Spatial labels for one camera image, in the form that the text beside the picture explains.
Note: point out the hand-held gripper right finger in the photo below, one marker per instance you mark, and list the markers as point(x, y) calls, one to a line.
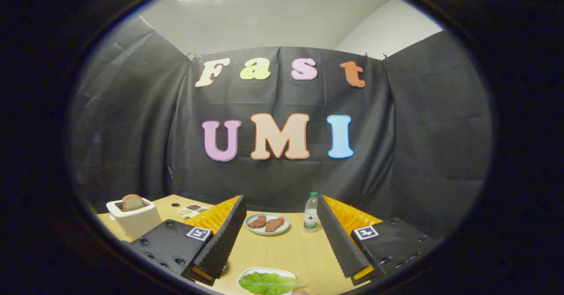
point(341, 242)

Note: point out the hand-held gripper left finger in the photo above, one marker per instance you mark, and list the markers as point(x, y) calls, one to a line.
point(224, 242)

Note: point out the white divided seasoning tray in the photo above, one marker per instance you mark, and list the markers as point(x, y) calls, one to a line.
point(194, 207)

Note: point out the white square plate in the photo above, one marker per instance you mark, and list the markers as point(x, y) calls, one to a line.
point(264, 270)

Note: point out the white toaster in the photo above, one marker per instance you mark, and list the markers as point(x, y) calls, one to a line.
point(136, 222)

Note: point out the brown meat patty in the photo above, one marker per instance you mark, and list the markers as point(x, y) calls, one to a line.
point(257, 222)
point(274, 224)

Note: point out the brown crust toast slice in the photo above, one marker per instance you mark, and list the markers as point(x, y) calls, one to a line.
point(132, 202)

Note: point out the green lettuce leaf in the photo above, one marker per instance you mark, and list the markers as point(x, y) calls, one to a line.
point(269, 284)

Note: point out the clear plastic water bottle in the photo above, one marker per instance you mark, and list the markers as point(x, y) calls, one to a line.
point(311, 215)

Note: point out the pale green plate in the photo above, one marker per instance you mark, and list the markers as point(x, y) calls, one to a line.
point(269, 215)

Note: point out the black backdrop cloth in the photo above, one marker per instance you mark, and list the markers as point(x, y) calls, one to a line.
point(273, 180)

